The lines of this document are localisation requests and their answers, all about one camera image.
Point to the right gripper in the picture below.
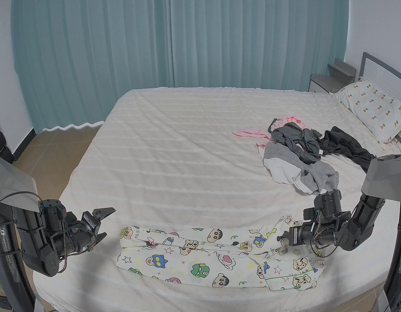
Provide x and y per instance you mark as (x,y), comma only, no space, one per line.
(302,236)

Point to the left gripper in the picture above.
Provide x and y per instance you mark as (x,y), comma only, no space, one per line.
(83,236)

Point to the white printed pyjama top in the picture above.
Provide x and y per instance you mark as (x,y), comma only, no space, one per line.
(194,265)

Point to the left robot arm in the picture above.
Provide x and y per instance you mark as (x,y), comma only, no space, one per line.
(12,239)

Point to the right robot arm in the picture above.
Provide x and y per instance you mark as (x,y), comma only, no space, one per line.
(356,229)

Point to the bed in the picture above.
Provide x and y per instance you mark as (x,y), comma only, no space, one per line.
(187,141)

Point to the grey and white garment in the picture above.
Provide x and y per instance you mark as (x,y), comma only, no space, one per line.
(281,164)

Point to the dark grey garment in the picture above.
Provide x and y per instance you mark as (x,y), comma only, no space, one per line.
(291,135)

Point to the black garment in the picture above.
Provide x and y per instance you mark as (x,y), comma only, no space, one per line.
(343,143)

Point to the pink garment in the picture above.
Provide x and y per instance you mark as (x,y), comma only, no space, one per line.
(250,131)

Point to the black power adapter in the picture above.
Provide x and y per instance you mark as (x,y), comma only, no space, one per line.
(1,302)

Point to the black chest of drawers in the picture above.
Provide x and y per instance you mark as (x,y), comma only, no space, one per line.
(0,141)

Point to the white printed pillow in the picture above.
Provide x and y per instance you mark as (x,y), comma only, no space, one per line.
(376,106)

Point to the grey bedside table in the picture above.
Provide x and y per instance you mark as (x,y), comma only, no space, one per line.
(325,82)

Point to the blue-green curtain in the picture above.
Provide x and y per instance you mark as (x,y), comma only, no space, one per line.
(90,50)
(252,34)

